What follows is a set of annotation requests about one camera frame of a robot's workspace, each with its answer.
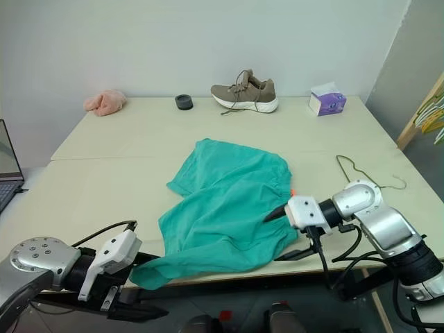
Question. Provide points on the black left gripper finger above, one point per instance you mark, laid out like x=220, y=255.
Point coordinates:
x=149, y=259
x=142, y=310

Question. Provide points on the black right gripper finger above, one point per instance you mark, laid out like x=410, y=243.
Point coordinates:
x=295, y=255
x=275, y=214

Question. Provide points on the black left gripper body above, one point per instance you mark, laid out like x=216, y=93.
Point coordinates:
x=125, y=293

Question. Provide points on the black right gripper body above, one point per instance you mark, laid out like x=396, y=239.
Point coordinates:
x=314, y=234

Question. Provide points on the green shorts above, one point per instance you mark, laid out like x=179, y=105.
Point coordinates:
x=222, y=215

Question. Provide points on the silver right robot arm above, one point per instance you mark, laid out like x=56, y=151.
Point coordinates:
x=381, y=222

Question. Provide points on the dark rounded shape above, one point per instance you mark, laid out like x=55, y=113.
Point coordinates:
x=203, y=324
x=281, y=317

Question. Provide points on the small red object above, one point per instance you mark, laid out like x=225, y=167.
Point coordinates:
x=225, y=315

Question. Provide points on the beige table leg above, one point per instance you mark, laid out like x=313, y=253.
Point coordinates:
x=378, y=305

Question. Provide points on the brown sneaker white sole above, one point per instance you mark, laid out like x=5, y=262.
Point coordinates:
x=256, y=93

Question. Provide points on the purple white tissue box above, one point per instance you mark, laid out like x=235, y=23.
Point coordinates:
x=329, y=102

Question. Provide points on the black round container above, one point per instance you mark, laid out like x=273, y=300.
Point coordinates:
x=184, y=102

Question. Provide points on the wooden clothes rack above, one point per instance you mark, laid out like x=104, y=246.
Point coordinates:
x=416, y=118

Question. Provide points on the pink cloth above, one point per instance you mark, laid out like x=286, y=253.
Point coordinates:
x=105, y=102

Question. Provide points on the grey laptop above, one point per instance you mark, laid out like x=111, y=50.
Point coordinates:
x=7, y=163

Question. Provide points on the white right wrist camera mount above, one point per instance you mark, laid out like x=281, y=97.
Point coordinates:
x=305, y=211

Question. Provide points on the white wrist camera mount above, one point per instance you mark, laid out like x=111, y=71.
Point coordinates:
x=305, y=211
x=116, y=249

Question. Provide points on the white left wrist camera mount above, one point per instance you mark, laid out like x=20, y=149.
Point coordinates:
x=116, y=249

